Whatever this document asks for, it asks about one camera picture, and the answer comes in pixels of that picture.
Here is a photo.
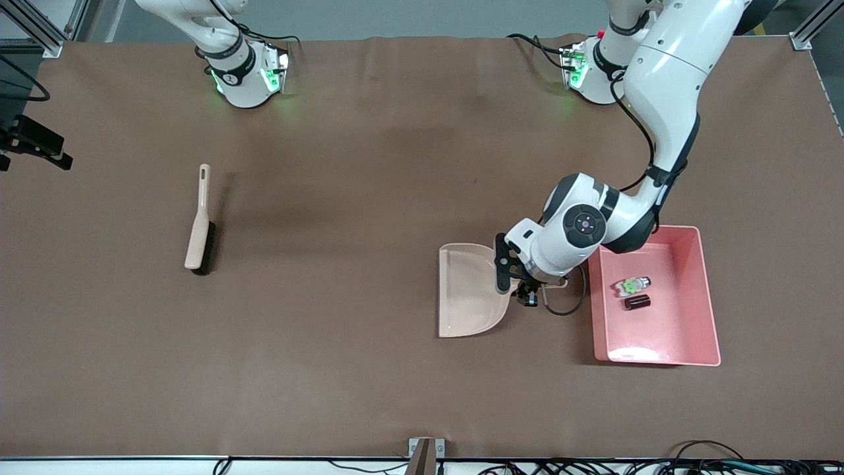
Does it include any beige plastic dustpan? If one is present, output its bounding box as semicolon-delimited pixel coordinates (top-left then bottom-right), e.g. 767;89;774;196
438;243;569;338

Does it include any beige brush with black bristles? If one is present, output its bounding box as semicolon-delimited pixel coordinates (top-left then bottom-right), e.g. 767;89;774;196
185;164;216;276

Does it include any pink plastic bin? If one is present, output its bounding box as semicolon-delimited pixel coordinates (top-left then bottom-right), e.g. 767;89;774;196
588;225;721;367

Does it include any brown table mat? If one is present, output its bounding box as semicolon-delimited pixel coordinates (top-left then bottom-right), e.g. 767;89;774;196
0;34;844;459

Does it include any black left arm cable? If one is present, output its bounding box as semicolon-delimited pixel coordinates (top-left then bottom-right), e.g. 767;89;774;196
544;79;657;316

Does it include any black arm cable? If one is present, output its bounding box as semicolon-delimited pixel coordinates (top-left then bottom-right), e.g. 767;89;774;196
0;56;50;103
544;79;657;316

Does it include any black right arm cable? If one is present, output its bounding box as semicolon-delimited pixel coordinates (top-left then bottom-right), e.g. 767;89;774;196
0;56;50;103

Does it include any aluminium frame profile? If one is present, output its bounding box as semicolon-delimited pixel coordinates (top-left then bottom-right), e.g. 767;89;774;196
0;0;90;59
788;0;844;52

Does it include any metal table edge bracket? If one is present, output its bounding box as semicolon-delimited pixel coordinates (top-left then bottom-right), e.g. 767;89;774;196
408;437;446;475

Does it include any black cable bundle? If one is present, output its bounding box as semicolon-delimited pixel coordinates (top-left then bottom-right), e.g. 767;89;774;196
475;441;844;475

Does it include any black left base cable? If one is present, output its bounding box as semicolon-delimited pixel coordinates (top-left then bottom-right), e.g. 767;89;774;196
506;33;568;70

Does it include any black base cable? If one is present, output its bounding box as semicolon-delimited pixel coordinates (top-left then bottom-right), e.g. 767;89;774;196
506;33;568;70
211;0;302;46

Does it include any black right base cable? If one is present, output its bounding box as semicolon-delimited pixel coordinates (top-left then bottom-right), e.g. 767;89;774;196
211;0;302;46

